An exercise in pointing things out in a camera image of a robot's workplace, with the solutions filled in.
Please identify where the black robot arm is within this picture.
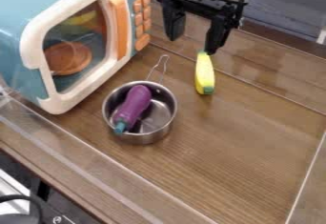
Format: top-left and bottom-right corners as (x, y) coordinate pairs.
(160, 0), (249, 55)

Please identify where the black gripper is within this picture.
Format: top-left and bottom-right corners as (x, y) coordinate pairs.
(160, 0), (249, 55)

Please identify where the orange toy plate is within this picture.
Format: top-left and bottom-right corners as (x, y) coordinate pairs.
(45, 42), (93, 75)

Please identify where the silver metal pot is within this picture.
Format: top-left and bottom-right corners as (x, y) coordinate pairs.
(101, 54), (180, 146)

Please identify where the blue toy microwave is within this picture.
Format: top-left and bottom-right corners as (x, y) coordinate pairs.
(0, 0), (152, 114)

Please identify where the purple toy eggplant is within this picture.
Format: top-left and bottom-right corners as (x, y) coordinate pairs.
(114, 85), (152, 134)

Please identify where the black cable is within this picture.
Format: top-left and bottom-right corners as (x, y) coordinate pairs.
(0, 194), (45, 224)

